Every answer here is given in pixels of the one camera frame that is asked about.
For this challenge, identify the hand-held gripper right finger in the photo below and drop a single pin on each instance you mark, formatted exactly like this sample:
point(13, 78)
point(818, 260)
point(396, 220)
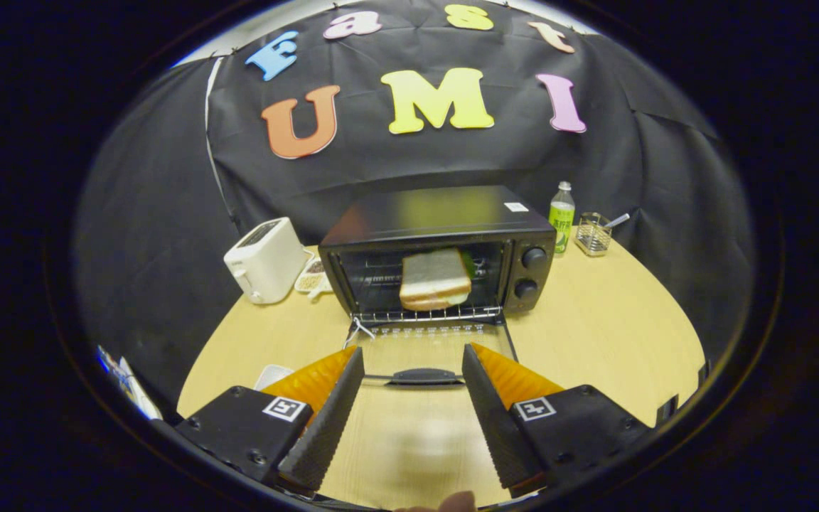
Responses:
point(495, 427)

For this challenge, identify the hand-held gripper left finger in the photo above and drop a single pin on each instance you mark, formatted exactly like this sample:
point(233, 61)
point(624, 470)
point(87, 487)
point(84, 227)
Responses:
point(328, 427)

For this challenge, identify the sandwich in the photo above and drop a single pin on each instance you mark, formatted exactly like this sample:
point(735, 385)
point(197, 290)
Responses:
point(434, 281)

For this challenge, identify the black toaster oven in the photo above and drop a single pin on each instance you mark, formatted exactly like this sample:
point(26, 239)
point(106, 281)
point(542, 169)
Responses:
point(445, 213)

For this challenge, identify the white pop-up toaster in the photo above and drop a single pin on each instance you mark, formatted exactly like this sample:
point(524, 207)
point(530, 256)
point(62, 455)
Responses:
point(264, 259)

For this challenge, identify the white rectangular tray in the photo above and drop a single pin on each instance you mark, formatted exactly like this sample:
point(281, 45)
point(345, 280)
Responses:
point(272, 375)

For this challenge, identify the divided dish of grains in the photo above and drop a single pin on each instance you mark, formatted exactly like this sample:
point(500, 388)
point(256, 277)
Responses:
point(311, 274)

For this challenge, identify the white paper sheet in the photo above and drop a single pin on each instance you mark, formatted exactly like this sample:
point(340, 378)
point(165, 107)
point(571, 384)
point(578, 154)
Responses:
point(141, 391)

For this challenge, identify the green label drink bottle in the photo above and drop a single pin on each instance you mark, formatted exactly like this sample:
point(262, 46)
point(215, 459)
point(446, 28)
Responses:
point(561, 220)

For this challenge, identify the blue printed box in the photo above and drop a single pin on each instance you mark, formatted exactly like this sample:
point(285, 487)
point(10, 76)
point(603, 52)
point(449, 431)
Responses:
point(109, 361)

